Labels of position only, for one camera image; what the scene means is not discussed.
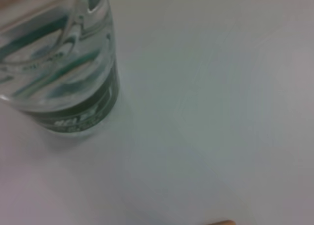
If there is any clear green-label water bottle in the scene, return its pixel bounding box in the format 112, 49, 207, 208
0, 0, 120, 139

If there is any tan eraser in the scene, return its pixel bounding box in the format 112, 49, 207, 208
211, 219, 236, 225

